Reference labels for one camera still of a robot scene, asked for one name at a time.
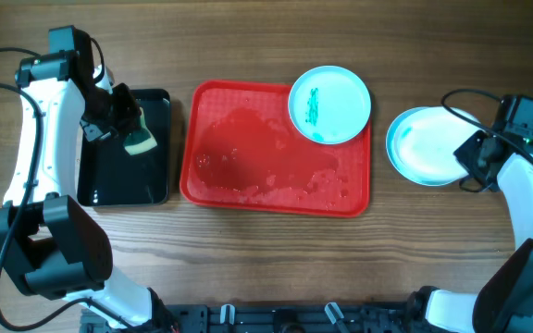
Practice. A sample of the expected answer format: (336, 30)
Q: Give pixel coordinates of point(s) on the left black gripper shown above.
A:
(129, 114)

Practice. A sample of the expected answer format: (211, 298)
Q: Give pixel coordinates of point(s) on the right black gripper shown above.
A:
(466, 158)

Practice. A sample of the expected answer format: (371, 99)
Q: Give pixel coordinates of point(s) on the green yellow sponge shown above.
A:
(141, 140)

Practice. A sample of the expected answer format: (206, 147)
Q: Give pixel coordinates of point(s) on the white plate green smear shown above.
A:
(433, 145)

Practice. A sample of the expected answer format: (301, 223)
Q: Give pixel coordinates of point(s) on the light blue plate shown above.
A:
(393, 152)

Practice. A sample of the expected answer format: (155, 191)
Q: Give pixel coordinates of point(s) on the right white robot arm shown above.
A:
(435, 146)

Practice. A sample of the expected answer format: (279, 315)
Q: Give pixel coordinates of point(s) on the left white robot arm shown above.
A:
(49, 244)

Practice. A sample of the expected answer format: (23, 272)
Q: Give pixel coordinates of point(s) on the black plastic tray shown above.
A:
(109, 176)

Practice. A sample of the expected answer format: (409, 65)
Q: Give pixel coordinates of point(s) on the red plastic tray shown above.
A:
(243, 152)

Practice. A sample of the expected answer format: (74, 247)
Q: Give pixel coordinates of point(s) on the blue plate green smear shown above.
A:
(329, 105)

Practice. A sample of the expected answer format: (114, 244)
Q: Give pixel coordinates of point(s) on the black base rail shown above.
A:
(313, 318)

